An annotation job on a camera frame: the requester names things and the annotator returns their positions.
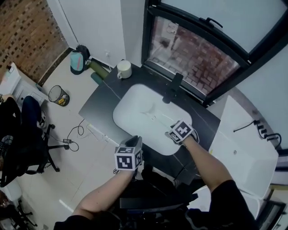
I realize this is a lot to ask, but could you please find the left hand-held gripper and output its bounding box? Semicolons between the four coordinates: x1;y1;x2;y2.
114;135;144;175

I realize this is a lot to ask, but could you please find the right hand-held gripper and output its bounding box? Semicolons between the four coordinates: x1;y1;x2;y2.
165;119;200;146

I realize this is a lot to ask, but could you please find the person's left forearm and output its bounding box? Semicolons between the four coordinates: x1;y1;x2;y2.
73;169;135;220

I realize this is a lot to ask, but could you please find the person's right forearm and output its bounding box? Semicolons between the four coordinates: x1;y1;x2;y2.
183;136;234;194

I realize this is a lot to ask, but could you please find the black sink faucet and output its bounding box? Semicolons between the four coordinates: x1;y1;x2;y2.
162;72;184;104

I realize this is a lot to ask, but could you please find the white sink basin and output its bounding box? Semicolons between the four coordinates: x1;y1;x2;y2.
112;84;194;156

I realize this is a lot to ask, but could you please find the white bathtub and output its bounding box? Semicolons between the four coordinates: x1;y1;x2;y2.
209;95;279;199

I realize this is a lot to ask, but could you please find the black bathtub faucet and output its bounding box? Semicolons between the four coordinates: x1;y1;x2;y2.
233;119;282;144

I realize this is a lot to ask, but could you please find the white mug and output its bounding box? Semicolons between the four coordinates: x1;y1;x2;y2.
116;60;132;80

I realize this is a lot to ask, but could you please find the person's black clothing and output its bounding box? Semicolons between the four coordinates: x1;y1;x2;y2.
54;164;259;230

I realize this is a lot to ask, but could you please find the teal rolled mat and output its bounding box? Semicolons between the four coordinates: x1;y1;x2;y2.
90;72;103;85

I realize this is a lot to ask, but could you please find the green bottle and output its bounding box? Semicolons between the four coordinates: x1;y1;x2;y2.
86;58;111;79

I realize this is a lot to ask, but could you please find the black office chair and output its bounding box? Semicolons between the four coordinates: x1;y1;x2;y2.
0;190;38;228
0;123;69;188

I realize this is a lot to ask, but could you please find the teal and black backpack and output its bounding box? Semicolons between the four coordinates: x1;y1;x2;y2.
69;44;91;75

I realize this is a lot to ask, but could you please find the white cabinet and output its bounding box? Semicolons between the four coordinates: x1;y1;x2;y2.
0;62;49;106

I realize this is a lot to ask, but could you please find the black power adapter with cable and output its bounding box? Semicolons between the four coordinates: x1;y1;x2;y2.
63;119;85;152

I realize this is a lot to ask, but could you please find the black wire wastebasket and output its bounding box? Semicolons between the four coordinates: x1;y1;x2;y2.
48;84;70;107

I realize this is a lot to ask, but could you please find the black window frame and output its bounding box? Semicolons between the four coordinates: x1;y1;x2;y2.
141;0;288;107

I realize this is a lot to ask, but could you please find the black window handle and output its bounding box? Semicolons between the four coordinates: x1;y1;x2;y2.
199;17;223;29

